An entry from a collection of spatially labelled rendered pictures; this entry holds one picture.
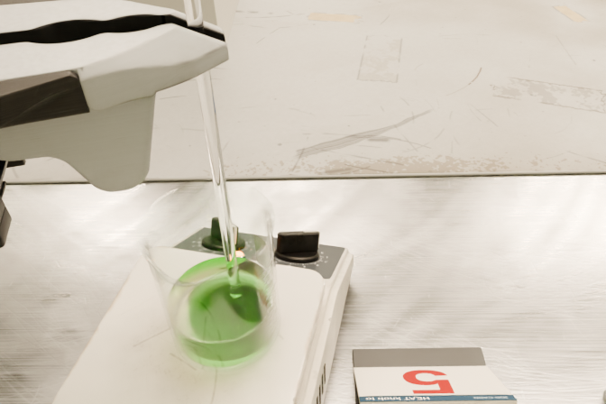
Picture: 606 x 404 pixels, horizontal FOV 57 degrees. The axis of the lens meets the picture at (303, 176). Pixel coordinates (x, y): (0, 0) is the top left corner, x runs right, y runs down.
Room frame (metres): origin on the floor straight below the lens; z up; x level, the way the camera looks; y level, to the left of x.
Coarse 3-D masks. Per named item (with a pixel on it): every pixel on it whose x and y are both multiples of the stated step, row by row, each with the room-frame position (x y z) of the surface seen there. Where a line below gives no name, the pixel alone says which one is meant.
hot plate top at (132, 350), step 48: (144, 288) 0.21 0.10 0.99; (288, 288) 0.21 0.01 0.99; (96, 336) 0.18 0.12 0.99; (144, 336) 0.18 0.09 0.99; (288, 336) 0.18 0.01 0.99; (96, 384) 0.15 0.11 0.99; (144, 384) 0.15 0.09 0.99; (192, 384) 0.15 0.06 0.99; (240, 384) 0.15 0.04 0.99; (288, 384) 0.15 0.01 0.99
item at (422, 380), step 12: (360, 372) 0.20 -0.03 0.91; (372, 372) 0.20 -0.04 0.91; (384, 372) 0.20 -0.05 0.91; (396, 372) 0.20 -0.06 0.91; (408, 372) 0.20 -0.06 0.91; (420, 372) 0.20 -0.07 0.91; (432, 372) 0.19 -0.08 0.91; (444, 372) 0.19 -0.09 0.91; (456, 372) 0.19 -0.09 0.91; (468, 372) 0.19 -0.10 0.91; (480, 372) 0.19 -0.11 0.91; (372, 384) 0.18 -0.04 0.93; (384, 384) 0.18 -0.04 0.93; (396, 384) 0.18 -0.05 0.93; (408, 384) 0.18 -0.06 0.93; (420, 384) 0.18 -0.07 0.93; (432, 384) 0.18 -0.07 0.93; (444, 384) 0.18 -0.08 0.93; (456, 384) 0.18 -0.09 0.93; (468, 384) 0.18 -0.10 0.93; (480, 384) 0.18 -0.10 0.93; (492, 384) 0.18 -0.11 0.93
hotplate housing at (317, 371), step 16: (352, 256) 0.29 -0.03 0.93; (336, 272) 0.25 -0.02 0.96; (336, 288) 0.23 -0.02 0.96; (336, 304) 0.22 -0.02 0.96; (320, 320) 0.20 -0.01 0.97; (336, 320) 0.22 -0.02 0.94; (320, 336) 0.19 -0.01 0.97; (336, 336) 0.22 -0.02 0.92; (320, 352) 0.18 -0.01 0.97; (320, 368) 0.17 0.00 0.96; (304, 384) 0.16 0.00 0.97; (320, 384) 0.17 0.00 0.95; (304, 400) 0.15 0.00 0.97; (320, 400) 0.17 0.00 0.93
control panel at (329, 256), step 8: (320, 248) 0.29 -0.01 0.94; (328, 248) 0.29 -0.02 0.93; (336, 248) 0.29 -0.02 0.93; (320, 256) 0.27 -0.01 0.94; (328, 256) 0.27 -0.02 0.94; (336, 256) 0.27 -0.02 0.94; (280, 264) 0.25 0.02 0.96; (288, 264) 0.25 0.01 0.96; (296, 264) 0.25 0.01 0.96; (304, 264) 0.26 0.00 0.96; (312, 264) 0.26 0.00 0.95; (320, 264) 0.26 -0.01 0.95; (328, 264) 0.26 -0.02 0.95; (336, 264) 0.26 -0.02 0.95; (320, 272) 0.24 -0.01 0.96; (328, 272) 0.24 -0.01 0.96
